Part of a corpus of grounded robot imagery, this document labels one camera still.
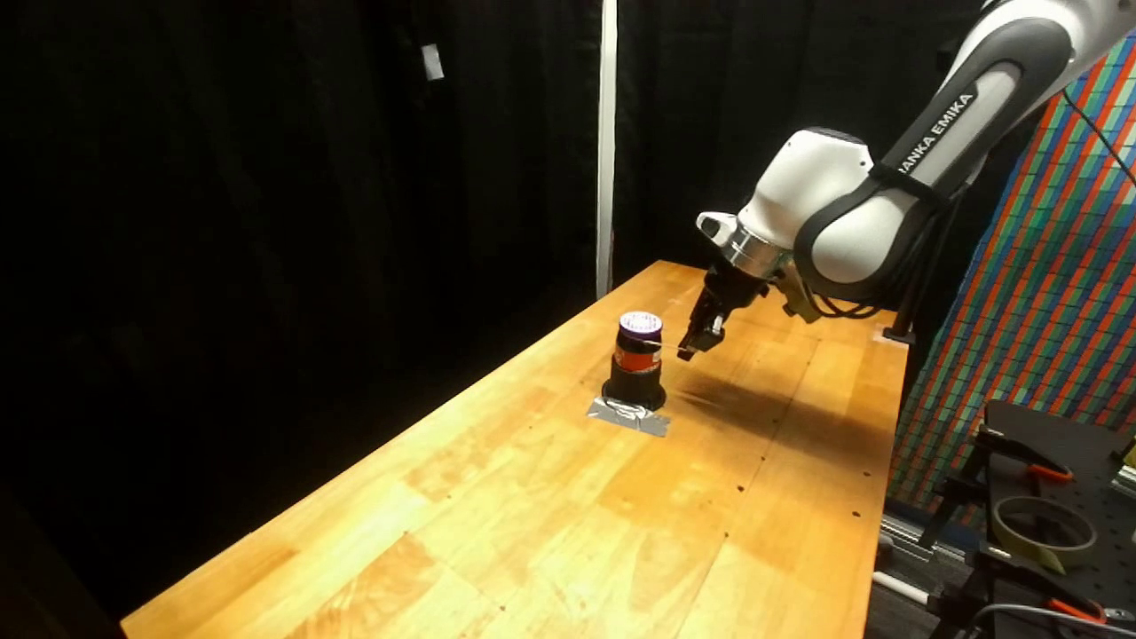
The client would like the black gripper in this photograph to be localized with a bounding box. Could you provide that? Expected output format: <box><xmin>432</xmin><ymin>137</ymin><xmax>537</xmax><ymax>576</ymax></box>
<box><xmin>673</xmin><ymin>264</ymin><xmax>775</xmax><ymax>365</ymax></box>

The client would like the dark cup with red band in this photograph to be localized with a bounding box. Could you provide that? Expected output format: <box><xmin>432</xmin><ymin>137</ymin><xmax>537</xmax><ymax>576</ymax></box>
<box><xmin>602</xmin><ymin>307</ymin><xmax>670</xmax><ymax>414</ymax></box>

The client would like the white vertical pole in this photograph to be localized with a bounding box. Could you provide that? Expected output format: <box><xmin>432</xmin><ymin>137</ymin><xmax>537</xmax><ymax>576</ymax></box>
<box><xmin>594</xmin><ymin>0</ymin><xmax>620</xmax><ymax>300</ymax></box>

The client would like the colourful striped panel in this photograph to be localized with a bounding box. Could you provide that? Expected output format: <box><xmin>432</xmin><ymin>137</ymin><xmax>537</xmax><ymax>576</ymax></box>
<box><xmin>889</xmin><ymin>33</ymin><xmax>1136</xmax><ymax>517</ymax></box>

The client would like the black perforated board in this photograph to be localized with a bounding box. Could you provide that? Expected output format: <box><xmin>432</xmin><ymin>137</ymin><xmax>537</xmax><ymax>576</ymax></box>
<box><xmin>937</xmin><ymin>399</ymin><xmax>1136</xmax><ymax>639</ymax></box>

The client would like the white tag on curtain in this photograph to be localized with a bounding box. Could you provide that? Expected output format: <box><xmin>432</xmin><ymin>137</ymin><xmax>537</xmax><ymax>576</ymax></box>
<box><xmin>420</xmin><ymin>38</ymin><xmax>452</xmax><ymax>85</ymax></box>

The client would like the pale masking tape roll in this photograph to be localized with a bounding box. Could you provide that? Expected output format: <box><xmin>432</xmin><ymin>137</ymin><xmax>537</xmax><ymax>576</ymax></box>
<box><xmin>986</xmin><ymin>488</ymin><xmax>1103</xmax><ymax>576</ymax></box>

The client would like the black curtain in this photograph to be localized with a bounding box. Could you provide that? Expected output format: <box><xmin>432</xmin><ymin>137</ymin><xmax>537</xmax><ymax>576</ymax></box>
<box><xmin>0</xmin><ymin>0</ymin><xmax>1021</xmax><ymax>639</ymax></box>

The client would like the aluminium frame rail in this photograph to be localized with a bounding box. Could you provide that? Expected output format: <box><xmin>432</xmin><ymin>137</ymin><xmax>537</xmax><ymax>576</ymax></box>
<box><xmin>869</xmin><ymin>500</ymin><xmax>989</xmax><ymax>614</ymax></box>

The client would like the orange-handled black clamp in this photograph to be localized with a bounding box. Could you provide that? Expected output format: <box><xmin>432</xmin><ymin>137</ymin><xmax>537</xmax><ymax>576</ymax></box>
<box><xmin>970</xmin><ymin>554</ymin><xmax>1115</xmax><ymax>628</ymax></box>
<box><xmin>970</xmin><ymin>430</ymin><xmax>1083</xmax><ymax>493</ymax></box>

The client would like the black cable over panel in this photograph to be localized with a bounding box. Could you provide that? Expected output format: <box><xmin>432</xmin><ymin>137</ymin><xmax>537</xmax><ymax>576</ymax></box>
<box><xmin>1054</xmin><ymin>83</ymin><xmax>1136</xmax><ymax>193</ymax></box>

